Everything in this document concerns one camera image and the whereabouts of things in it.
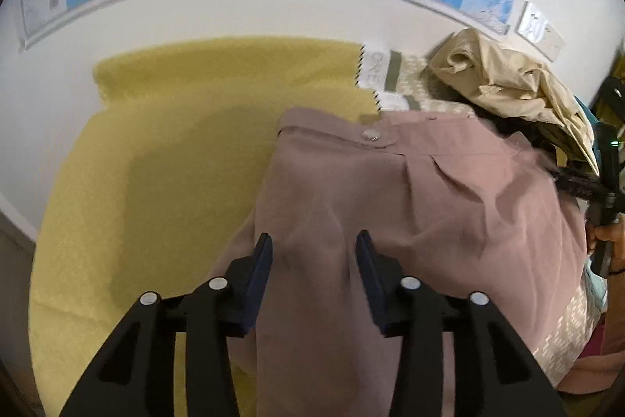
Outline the white wall socket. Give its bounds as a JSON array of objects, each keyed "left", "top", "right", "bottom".
[{"left": 518, "top": 0, "right": 567, "bottom": 61}]

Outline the person's right forearm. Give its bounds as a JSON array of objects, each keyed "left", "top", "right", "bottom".
[{"left": 602, "top": 269, "right": 625, "bottom": 352}]

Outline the pink zip jacket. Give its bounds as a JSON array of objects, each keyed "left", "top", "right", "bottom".
[{"left": 227, "top": 107, "right": 587, "bottom": 417}]

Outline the light blue cloth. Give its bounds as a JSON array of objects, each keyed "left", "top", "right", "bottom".
[{"left": 583, "top": 263, "right": 609, "bottom": 313}]

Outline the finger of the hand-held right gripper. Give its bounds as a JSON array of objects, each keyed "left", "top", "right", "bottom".
[{"left": 549, "top": 169, "right": 611, "bottom": 204}]

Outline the cream crumpled cloth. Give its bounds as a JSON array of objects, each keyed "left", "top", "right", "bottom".
[{"left": 429, "top": 27, "right": 601, "bottom": 176}]

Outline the patterned white cloth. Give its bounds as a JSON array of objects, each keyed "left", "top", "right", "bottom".
[{"left": 355, "top": 46, "right": 421, "bottom": 112}]

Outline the person's right hand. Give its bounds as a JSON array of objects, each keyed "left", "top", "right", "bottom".
[{"left": 586, "top": 217, "right": 625, "bottom": 272}]

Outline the yellow blanket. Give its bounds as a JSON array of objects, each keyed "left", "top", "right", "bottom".
[{"left": 29, "top": 35, "right": 379, "bottom": 417}]

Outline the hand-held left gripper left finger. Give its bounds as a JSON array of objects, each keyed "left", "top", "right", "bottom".
[{"left": 59, "top": 232, "right": 274, "bottom": 417}]

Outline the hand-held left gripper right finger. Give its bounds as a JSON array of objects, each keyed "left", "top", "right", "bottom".
[{"left": 355, "top": 230, "right": 570, "bottom": 417}]

